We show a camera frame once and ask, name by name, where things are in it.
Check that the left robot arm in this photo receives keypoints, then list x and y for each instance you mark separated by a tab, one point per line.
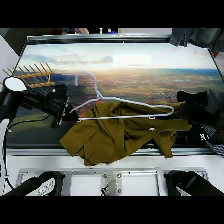
13	100

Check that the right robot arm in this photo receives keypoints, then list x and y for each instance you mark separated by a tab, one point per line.
200	115

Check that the checked garment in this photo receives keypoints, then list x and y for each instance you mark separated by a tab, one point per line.
215	141

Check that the yellow wooden rack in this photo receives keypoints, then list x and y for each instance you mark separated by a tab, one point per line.
33	76

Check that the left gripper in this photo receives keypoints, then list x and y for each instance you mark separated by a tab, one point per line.
60	105

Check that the olive long-sleeved shirt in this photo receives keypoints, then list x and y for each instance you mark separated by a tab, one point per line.
110	136

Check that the white clothes hanger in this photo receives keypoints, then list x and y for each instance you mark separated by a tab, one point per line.
133	116

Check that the silver frame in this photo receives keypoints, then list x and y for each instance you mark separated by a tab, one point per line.
111	182

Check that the dark grey garment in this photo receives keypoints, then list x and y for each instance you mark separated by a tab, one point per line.
200	36

